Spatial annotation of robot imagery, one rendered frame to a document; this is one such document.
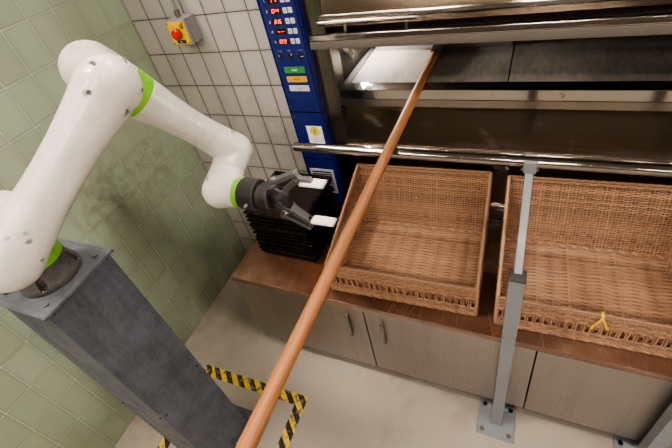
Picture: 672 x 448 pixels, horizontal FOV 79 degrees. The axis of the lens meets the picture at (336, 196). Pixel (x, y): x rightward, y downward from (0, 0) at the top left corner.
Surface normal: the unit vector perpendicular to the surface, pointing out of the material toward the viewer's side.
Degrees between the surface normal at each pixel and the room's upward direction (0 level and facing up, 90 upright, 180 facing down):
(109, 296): 90
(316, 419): 0
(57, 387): 90
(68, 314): 90
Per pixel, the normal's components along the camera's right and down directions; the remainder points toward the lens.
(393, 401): -0.19, -0.75
